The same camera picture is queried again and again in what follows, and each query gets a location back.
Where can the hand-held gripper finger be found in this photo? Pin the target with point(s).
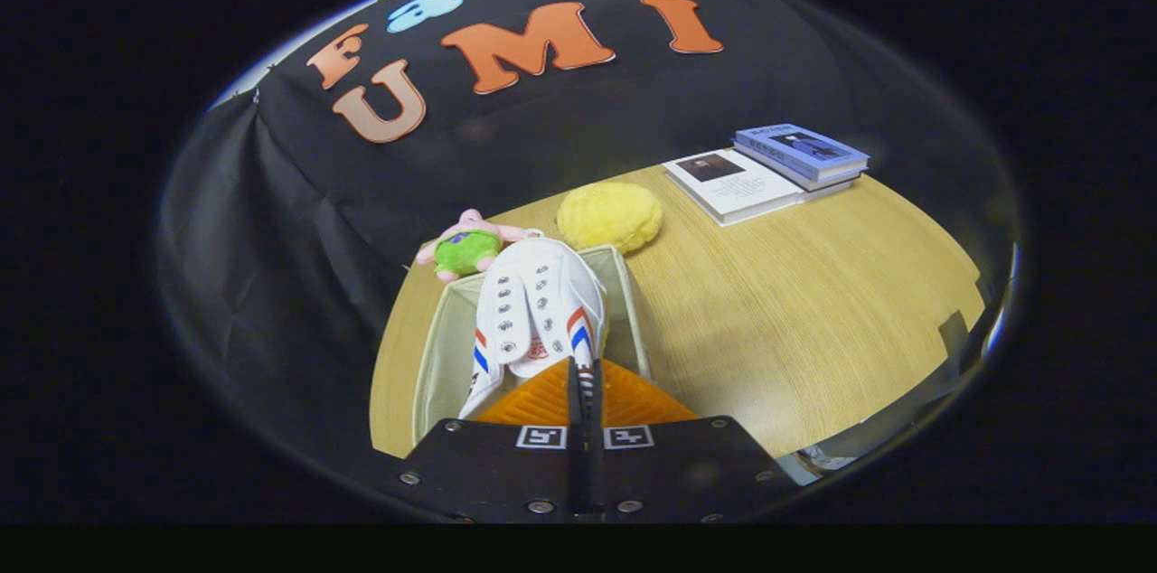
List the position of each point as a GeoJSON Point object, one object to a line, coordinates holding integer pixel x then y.
{"type": "Point", "coordinates": [598, 474]}
{"type": "Point", "coordinates": [577, 464]}

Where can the beige fabric storage box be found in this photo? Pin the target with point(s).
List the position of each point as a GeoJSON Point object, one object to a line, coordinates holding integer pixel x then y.
{"type": "Point", "coordinates": [452, 347]}

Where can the white striped shoe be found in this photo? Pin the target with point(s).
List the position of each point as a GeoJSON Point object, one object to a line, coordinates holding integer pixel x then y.
{"type": "Point", "coordinates": [542, 293]}

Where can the pink green plush toy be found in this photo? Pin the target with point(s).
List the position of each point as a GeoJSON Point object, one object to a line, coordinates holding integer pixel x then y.
{"type": "Point", "coordinates": [465, 249]}

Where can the yellow round plush cushion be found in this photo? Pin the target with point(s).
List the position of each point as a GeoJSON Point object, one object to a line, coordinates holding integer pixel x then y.
{"type": "Point", "coordinates": [610, 216]}

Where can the white book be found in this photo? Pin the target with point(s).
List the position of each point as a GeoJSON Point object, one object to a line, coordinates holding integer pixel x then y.
{"type": "Point", "coordinates": [732, 184]}

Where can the blue book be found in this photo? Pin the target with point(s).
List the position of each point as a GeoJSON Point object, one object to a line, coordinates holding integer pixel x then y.
{"type": "Point", "coordinates": [800, 153]}

